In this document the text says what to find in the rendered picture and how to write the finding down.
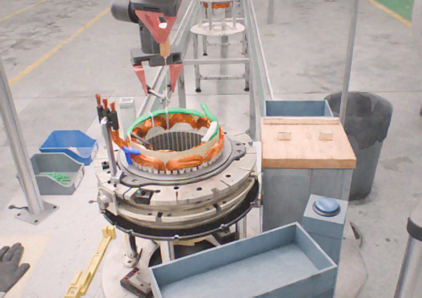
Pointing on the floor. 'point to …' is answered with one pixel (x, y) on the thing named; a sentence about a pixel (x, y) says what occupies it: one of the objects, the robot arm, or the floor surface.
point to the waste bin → (364, 162)
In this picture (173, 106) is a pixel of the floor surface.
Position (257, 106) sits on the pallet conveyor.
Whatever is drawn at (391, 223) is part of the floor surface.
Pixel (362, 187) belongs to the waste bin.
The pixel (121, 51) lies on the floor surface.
